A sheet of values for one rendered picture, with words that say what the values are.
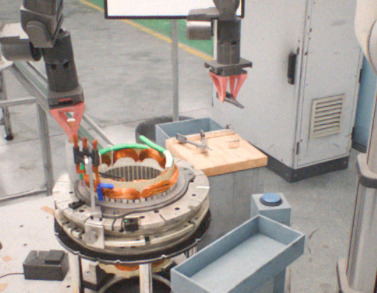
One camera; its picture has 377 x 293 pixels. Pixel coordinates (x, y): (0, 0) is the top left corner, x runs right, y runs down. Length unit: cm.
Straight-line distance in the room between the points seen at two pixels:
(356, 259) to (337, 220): 210
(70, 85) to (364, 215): 61
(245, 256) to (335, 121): 261
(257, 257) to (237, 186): 34
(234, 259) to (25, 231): 77
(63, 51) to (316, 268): 204
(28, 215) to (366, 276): 100
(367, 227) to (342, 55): 245
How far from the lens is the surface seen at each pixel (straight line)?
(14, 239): 162
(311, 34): 329
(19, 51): 109
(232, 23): 132
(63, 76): 107
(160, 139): 152
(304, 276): 277
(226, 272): 102
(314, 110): 345
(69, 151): 115
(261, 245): 109
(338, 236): 310
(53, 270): 142
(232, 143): 139
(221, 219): 138
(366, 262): 115
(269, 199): 121
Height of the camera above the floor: 163
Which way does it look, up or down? 24 degrees down
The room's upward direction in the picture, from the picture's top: straight up
